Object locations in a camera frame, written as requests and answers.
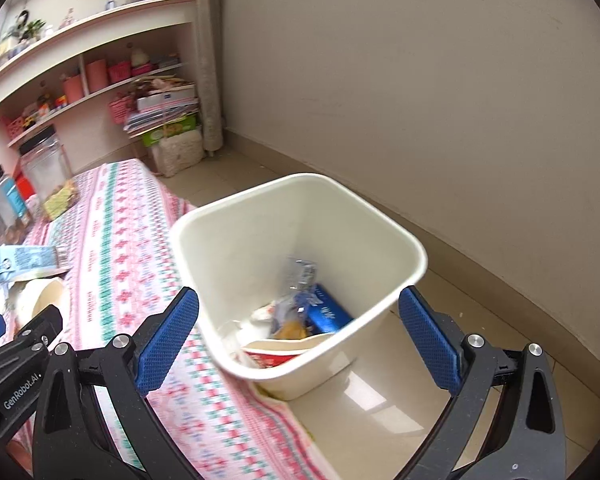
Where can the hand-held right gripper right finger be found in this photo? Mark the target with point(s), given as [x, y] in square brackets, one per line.
[427, 337]

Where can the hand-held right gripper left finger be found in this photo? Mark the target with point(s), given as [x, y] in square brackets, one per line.
[167, 340]

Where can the floral paper cup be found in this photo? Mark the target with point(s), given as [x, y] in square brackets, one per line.
[40, 297]

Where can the light blue tissue pack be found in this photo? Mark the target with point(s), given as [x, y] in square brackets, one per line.
[22, 262]

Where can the white wrapper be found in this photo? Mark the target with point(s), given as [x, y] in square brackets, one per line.
[260, 317]

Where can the blue carton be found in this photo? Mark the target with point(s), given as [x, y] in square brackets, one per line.
[330, 315]

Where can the paper noodle bowl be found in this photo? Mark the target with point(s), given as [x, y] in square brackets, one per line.
[280, 352]

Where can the yellow snack wrapper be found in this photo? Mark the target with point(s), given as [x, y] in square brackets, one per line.
[292, 331]

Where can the clear plastic bottle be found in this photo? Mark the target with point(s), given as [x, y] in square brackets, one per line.
[300, 275]

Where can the white waste bin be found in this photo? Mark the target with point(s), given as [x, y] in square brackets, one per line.
[300, 220]

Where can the patterned tablecloth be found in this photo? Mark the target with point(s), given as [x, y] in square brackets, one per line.
[120, 240]

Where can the walnut jar with black lid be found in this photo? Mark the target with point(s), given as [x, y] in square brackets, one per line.
[2, 205]

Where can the peanut jar with black lid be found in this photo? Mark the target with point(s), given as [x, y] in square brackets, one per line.
[50, 175]

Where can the white fluffy bag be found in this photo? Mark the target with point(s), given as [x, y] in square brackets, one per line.
[180, 155]

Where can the pink patterned basket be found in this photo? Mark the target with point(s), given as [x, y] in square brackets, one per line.
[14, 127]

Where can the green tissue pack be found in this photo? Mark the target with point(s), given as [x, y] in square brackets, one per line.
[172, 130]

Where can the pink plastic basket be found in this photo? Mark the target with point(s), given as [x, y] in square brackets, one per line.
[120, 110]

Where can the stack of papers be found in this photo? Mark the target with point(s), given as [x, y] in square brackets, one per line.
[165, 105]

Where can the small pink basket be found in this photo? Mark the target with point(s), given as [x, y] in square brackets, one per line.
[119, 73]

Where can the beige curtain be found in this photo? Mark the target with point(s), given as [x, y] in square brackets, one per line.
[210, 60]

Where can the round plush toy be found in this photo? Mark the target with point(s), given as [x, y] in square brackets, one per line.
[140, 56]

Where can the small potted plant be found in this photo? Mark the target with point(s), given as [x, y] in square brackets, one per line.
[35, 30]

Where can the dark-haired figurine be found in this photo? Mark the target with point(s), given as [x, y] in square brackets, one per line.
[21, 21]

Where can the white bookshelf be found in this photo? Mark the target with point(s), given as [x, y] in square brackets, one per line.
[130, 15]

